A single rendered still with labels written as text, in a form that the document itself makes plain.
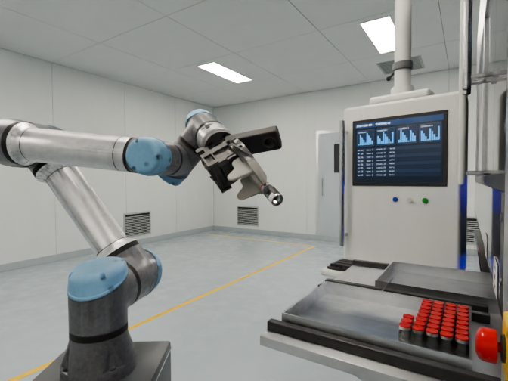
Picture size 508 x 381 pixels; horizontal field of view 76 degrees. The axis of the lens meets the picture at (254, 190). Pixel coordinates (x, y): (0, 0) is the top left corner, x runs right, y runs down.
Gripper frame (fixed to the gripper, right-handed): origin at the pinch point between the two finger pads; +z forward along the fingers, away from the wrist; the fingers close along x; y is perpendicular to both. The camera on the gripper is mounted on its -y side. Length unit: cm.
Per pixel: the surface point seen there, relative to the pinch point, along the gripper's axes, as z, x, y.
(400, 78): -67, -43, -92
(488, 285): 12, -68, -48
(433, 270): -1, -69, -41
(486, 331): 32.9, -10.6, -10.5
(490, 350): 34.5, -10.9, -9.1
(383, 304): 8, -48, -14
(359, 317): 10.1, -40.3, -5.8
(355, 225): -48, -92, -44
